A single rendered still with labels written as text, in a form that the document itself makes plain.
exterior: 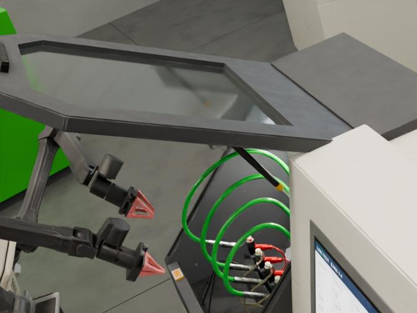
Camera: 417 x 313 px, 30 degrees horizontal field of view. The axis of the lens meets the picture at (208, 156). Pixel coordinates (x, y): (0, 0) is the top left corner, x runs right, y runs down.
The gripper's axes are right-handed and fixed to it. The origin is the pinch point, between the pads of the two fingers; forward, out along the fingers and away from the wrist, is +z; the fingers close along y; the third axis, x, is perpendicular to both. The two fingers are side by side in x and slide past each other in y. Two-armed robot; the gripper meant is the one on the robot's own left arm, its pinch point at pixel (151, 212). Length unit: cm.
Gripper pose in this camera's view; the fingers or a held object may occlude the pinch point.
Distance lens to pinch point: 235.7
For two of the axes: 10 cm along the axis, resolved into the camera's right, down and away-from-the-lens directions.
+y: -0.2, -2.5, 9.7
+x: -4.8, 8.5, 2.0
